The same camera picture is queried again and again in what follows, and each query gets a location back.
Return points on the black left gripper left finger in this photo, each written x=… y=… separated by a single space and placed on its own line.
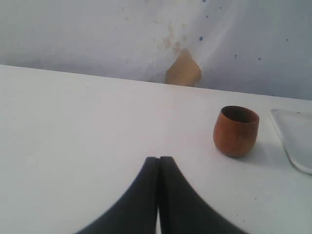
x=136 y=211

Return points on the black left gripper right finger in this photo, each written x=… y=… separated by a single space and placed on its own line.
x=182 y=210

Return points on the brown wooden cup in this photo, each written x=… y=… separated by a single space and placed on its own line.
x=235 y=131

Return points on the white rectangular tray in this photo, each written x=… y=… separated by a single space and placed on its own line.
x=294 y=129

